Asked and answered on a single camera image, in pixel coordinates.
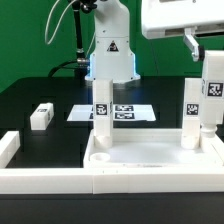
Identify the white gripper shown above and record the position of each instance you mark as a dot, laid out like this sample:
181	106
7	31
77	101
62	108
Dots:
168	18

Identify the white desk tabletop panel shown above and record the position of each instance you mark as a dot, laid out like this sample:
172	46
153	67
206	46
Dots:
151	148

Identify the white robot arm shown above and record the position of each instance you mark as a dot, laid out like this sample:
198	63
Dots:
113	58

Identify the fiducial marker sheet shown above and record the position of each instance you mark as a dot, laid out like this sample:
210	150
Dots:
135	112

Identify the white U-shaped obstacle fence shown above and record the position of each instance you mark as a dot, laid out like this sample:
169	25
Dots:
102	180

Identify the black camera stand pole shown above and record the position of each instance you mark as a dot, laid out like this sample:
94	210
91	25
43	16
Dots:
86	6

